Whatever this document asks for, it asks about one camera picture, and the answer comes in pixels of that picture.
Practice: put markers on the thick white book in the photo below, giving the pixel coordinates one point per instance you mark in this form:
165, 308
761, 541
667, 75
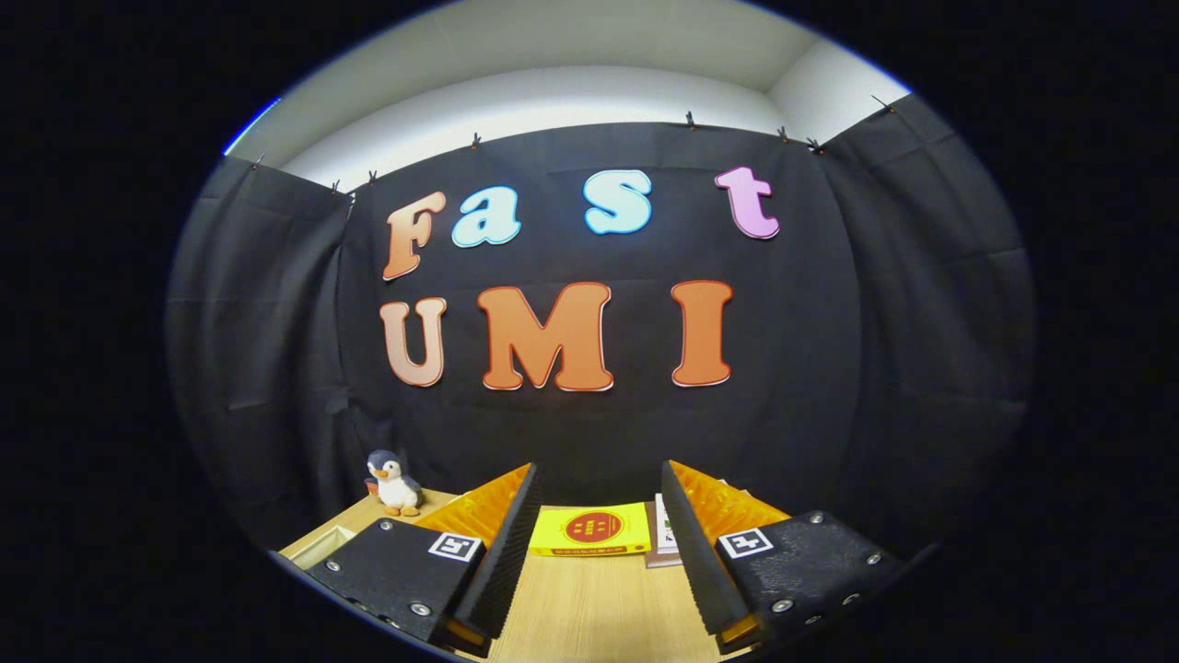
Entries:
659, 560

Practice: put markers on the row of small cloth clips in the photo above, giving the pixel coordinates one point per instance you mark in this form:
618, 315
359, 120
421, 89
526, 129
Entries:
689, 120

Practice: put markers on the beige fabric storage box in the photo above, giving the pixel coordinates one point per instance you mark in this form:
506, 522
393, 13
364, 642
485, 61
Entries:
322, 545

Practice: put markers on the yellow book with red circle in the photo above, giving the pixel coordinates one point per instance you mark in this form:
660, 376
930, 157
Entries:
589, 529

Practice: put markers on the penguin plush toy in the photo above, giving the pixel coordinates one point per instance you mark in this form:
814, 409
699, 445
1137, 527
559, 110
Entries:
398, 493

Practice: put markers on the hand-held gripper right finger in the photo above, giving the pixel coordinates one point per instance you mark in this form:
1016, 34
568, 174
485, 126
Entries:
700, 552

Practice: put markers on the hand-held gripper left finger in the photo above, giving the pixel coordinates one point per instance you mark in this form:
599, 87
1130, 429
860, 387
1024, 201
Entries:
511, 552

